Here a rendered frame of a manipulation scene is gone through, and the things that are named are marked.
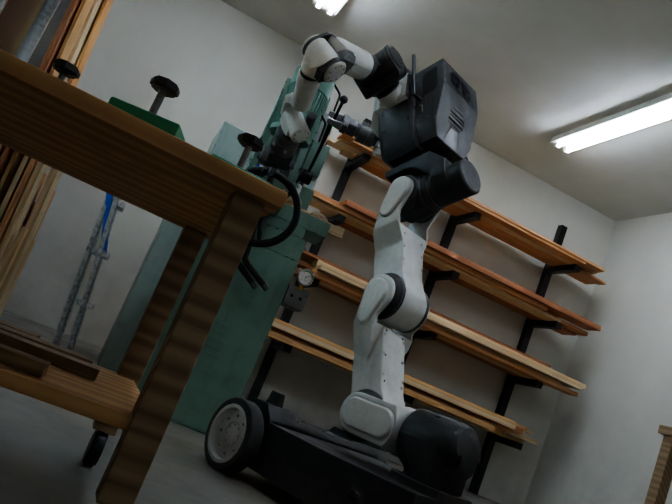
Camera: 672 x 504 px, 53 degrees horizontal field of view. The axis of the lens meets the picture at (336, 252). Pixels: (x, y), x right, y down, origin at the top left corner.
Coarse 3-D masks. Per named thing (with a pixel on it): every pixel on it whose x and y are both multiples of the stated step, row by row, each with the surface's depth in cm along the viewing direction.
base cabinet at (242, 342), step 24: (264, 264) 253; (288, 264) 255; (240, 288) 249; (240, 312) 248; (264, 312) 250; (216, 336) 245; (240, 336) 247; (264, 336) 249; (216, 360) 244; (240, 360) 246; (192, 384) 241; (216, 384) 243; (240, 384) 245; (192, 408) 241; (216, 408) 242
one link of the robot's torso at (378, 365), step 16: (368, 288) 195; (384, 288) 190; (368, 304) 192; (384, 304) 189; (368, 320) 190; (368, 336) 190; (384, 336) 190; (400, 336) 196; (368, 352) 190; (384, 352) 188; (400, 352) 194; (368, 368) 189; (384, 368) 186; (400, 368) 192; (352, 384) 190; (368, 384) 186; (384, 384) 184; (400, 384) 189; (384, 400) 180; (400, 400) 186
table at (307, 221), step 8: (288, 208) 257; (280, 216) 256; (288, 216) 257; (304, 216) 258; (312, 216) 259; (304, 224) 258; (312, 224) 259; (320, 224) 259; (328, 224) 260; (312, 232) 258; (320, 232) 259; (312, 240) 272; (320, 240) 266
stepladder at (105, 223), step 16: (112, 208) 305; (96, 224) 303; (112, 224) 320; (96, 240) 318; (96, 256) 301; (80, 272) 299; (96, 272) 303; (80, 304) 300; (64, 320) 295; (80, 320) 296
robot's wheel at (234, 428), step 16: (240, 400) 183; (224, 416) 188; (240, 416) 183; (256, 416) 179; (208, 432) 187; (224, 432) 185; (240, 432) 180; (256, 432) 176; (208, 448) 184; (224, 448) 182; (240, 448) 175; (256, 448) 176; (224, 464) 177; (240, 464) 175
